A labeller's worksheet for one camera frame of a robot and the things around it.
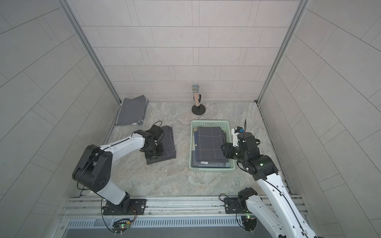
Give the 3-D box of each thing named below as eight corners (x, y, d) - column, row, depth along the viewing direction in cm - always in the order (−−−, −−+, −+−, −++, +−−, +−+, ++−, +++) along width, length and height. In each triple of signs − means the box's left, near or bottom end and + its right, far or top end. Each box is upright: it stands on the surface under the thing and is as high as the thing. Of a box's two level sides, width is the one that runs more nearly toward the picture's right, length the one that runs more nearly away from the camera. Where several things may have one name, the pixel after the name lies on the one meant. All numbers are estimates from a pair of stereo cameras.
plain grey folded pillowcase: (114, 125, 104) (112, 122, 102) (126, 98, 122) (125, 95, 120) (142, 125, 105) (140, 122, 102) (150, 98, 122) (149, 95, 120)
